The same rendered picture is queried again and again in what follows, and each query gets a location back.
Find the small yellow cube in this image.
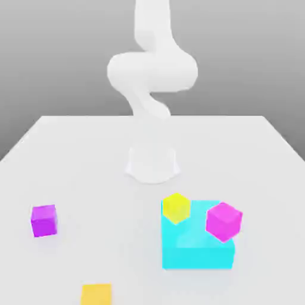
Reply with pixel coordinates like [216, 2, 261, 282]
[162, 192, 191, 225]

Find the small magenta cube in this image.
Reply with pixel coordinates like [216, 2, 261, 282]
[205, 201, 244, 244]

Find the small purple cube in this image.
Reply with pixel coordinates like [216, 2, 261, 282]
[30, 204, 58, 238]

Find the small orange cube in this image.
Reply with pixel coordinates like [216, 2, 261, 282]
[80, 283, 113, 305]

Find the large cyan box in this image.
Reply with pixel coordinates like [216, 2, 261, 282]
[161, 199, 236, 270]

